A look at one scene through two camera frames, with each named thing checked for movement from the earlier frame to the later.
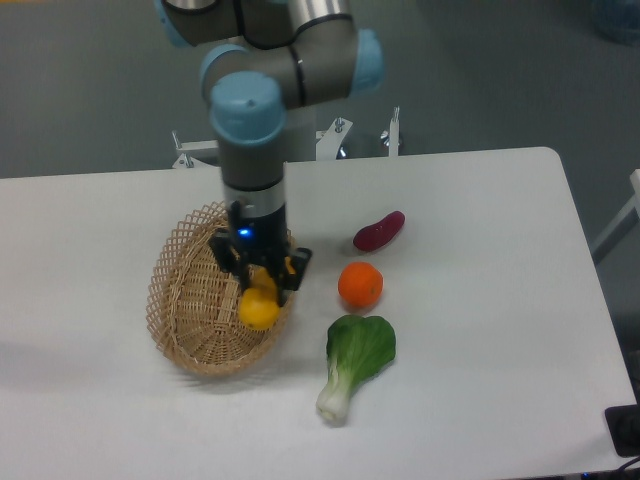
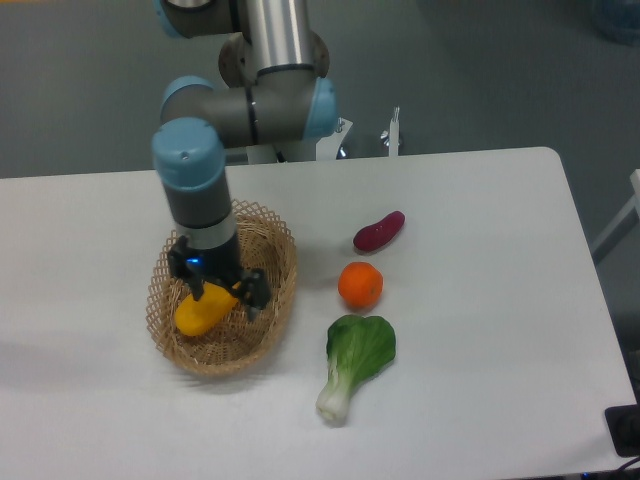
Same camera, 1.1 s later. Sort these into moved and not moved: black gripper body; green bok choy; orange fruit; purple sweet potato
Moved: black gripper body
Not moved: purple sweet potato; green bok choy; orange fruit
